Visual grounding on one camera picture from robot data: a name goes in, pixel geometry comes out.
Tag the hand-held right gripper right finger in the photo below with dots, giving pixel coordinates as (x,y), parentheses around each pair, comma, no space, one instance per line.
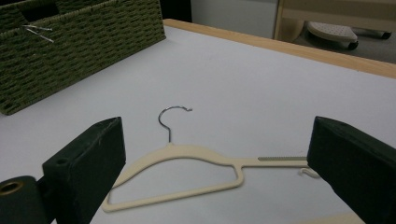
(358,168)

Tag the light wooden desk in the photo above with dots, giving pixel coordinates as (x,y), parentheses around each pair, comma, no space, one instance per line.
(342,9)

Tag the green woven basket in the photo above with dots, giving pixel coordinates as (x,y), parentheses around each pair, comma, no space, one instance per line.
(77,56)

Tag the cream clothes hanger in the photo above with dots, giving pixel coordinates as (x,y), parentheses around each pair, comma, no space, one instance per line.
(186,151)

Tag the office chair base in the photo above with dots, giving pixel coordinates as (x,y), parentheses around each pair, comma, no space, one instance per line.
(331,31)

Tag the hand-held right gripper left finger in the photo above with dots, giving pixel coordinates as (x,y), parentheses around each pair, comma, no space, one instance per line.
(90,168)

